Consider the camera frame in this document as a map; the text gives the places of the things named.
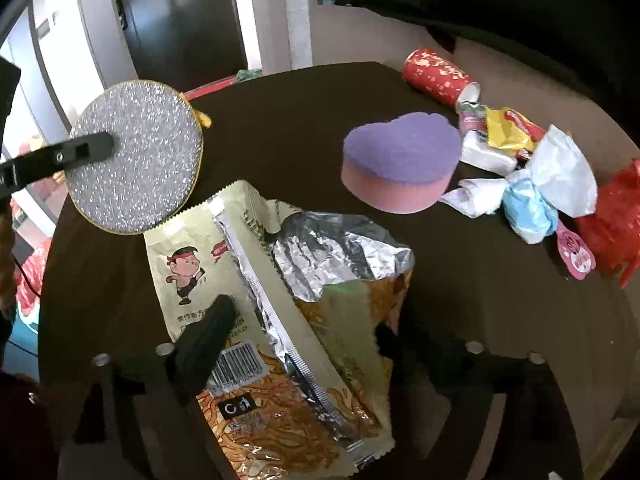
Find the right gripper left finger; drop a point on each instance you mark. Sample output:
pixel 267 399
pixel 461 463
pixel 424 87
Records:
pixel 198 348

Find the noodle snack wrapper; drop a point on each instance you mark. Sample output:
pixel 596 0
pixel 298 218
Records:
pixel 300 389

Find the red plastic bag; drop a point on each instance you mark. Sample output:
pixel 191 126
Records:
pixel 612 232

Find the yellow chips bag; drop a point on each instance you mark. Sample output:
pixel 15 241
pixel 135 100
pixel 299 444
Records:
pixel 502 130

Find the white paper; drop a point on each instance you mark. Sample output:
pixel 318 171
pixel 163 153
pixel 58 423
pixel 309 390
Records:
pixel 563 175

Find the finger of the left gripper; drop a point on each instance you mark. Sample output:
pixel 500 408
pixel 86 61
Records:
pixel 34 166

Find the round silver scouring pad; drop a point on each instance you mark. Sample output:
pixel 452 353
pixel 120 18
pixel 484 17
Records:
pixel 158 146

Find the black refrigerator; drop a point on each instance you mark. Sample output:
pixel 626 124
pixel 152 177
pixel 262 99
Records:
pixel 184 43

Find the red paper cup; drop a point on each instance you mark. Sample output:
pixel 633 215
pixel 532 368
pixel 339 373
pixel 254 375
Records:
pixel 443 81

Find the black hanging cloth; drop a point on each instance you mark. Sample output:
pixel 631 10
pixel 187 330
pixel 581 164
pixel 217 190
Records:
pixel 590 45

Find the purple pink heart sponge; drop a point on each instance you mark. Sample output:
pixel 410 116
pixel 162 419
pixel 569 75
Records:
pixel 402 166

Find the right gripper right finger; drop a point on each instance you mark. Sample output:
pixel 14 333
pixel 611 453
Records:
pixel 395 359

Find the white tissue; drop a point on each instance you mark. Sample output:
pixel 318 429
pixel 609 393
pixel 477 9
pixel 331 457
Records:
pixel 476 197

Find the light blue wrapper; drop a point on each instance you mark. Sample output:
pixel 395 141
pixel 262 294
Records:
pixel 529 214

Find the pink candy wrapper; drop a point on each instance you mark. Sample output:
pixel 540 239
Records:
pixel 574 252

